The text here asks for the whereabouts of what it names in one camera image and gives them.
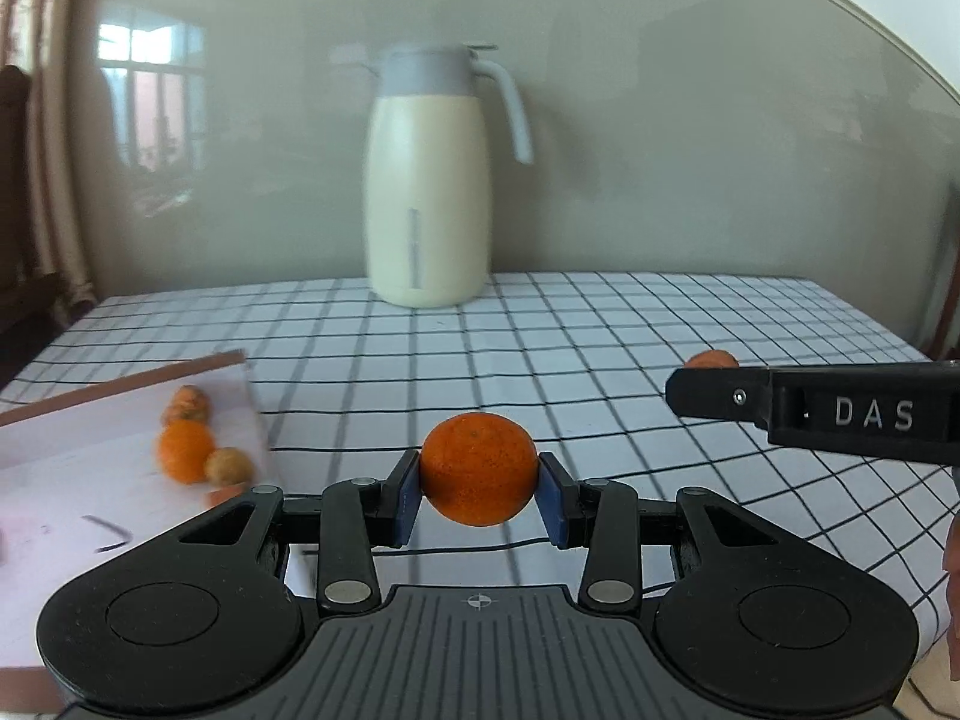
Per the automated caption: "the dark wooden chair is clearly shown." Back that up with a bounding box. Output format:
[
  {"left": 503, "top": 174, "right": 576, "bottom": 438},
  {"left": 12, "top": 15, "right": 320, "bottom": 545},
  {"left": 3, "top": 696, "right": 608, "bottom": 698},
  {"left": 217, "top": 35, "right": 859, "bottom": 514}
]
[{"left": 921, "top": 187, "right": 960, "bottom": 361}]

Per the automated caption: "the wrinkled brown-orange fruit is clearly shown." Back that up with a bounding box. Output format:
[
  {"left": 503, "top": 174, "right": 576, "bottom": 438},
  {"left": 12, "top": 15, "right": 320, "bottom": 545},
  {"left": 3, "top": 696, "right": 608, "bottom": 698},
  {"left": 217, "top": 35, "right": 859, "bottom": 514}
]
[{"left": 163, "top": 385, "right": 212, "bottom": 425}]

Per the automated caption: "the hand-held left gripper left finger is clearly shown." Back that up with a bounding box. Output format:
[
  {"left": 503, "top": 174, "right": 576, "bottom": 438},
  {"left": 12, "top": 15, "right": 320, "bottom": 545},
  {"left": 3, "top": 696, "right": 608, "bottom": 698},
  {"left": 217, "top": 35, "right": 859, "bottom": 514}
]
[{"left": 176, "top": 450, "right": 422, "bottom": 612}]

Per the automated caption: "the brown cardboard box white inside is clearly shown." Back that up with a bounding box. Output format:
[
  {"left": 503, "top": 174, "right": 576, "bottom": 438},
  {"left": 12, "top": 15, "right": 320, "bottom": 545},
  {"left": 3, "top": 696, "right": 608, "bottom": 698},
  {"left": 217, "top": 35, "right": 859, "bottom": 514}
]
[{"left": 0, "top": 349, "right": 316, "bottom": 672}]

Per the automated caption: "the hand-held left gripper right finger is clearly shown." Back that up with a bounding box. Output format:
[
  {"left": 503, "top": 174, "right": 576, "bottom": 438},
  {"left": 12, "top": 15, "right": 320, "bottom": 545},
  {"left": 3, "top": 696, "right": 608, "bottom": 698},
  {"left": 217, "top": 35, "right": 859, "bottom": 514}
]
[{"left": 536, "top": 451, "right": 785, "bottom": 612}]

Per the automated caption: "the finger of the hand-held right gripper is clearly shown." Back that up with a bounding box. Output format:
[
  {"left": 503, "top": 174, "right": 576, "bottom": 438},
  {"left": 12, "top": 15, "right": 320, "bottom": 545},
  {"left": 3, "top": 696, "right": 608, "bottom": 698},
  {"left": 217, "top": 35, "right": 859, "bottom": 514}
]
[{"left": 666, "top": 364, "right": 775, "bottom": 428}]

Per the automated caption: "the small yellow-brown round fruit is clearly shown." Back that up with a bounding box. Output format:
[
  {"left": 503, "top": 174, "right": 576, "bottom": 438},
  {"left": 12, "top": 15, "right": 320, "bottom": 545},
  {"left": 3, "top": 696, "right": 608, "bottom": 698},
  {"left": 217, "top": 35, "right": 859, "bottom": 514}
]
[{"left": 204, "top": 448, "right": 253, "bottom": 486}]

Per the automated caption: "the cream thermos jug grey lid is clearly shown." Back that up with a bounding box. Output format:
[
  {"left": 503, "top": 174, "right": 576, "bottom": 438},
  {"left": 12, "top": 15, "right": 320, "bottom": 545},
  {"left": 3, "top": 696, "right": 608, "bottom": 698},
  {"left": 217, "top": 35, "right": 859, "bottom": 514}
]
[{"left": 364, "top": 45, "right": 535, "bottom": 308}]

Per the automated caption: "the orange tangerine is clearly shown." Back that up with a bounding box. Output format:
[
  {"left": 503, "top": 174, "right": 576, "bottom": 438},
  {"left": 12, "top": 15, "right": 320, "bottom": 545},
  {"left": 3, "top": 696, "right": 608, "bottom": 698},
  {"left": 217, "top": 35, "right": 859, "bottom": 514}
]
[
  {"left": 156, "top": 420, "right": 217, "bottom": 485},
  {"left": 418, "top": 411, "right": 539, "bottom": 527}
]

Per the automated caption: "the beige patterned curtain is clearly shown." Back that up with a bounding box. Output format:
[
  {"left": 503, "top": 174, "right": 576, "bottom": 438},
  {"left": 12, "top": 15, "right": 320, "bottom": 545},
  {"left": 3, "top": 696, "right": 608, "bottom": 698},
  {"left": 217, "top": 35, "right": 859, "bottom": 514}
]
[{"left": 0, "top": 0, "right": 98, "bottom": 308}]

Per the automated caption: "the dark wooden sofa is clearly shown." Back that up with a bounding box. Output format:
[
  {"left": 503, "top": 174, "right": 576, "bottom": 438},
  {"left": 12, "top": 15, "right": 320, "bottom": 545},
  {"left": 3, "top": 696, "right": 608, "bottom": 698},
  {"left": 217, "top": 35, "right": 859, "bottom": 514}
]
[{"left": 0, "top": 64, "right": 68, "bottom": 346}]

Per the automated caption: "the white black checked tablecloth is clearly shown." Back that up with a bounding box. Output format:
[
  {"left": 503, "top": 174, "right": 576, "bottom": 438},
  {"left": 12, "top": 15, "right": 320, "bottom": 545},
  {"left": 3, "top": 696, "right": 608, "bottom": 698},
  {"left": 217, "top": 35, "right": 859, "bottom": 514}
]
[{"left": 0, "top": 272, "right": 960, "bottom": 720}]

